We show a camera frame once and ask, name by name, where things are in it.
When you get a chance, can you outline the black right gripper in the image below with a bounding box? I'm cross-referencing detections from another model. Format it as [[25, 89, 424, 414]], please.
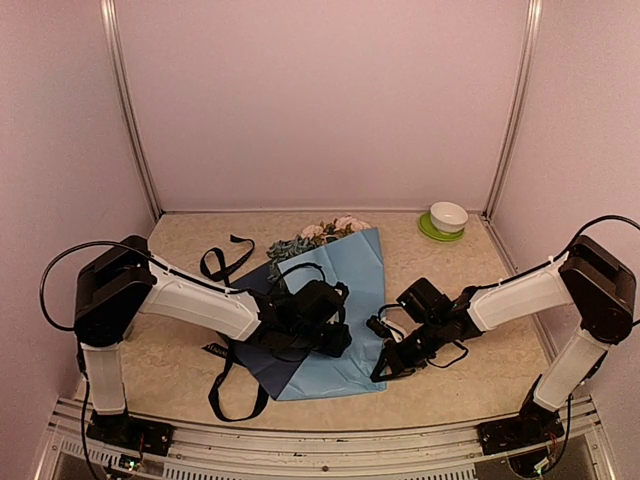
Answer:
[[371, 318, 445, 382]]

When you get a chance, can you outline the blue wrapping paper sheet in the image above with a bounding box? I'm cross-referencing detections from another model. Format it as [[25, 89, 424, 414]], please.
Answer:
[[227, 227, 389, 403]]

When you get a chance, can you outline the fake flower bunch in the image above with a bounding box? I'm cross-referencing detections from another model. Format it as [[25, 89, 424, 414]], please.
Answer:
[[266, 215, 371, 282]]

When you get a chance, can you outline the black printed ribbon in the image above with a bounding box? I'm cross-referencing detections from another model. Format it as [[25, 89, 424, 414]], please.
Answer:
[[199, 235, 269, 423]]

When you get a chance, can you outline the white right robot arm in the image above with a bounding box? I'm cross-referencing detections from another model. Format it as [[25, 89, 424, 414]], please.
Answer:
[[371, 235, 637, 444]]

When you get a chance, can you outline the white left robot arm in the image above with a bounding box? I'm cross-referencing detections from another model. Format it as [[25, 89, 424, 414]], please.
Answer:
[[73, 235, 352, 445]]

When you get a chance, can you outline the green plastic saucer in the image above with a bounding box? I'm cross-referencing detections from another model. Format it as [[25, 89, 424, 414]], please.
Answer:
[[418, 212, 464, 243]]

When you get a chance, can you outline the white ceramic bowl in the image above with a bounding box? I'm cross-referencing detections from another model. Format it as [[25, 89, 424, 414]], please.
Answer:
[[429, 201, 469, 234]]

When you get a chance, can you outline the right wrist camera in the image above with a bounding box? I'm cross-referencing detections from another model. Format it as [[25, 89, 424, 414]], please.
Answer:
[[366, 315, 406, 343]]

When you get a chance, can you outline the aluminium table frame rail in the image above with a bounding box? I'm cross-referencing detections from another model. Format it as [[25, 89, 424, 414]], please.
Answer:
[[31, 396, 622, 479]]

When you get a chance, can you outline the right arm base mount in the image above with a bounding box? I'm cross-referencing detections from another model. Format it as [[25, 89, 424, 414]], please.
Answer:
[[476, 377, 565, 455]]

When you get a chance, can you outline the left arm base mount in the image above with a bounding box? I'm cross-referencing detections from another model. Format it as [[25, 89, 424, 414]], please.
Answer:
[[86, 410, 174, 457]]

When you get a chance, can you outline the right corner metal post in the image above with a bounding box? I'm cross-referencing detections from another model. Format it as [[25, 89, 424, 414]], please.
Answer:
[[483, 0, 543, 222]]

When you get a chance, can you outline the corner metal post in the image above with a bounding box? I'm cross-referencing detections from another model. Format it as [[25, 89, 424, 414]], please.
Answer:
[[100, 0, 164, 223], [483, 0, 543, 222]]

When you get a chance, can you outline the left corner metal post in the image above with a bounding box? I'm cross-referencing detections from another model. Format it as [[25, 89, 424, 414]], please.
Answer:
[[100, 0, 164, 223]]

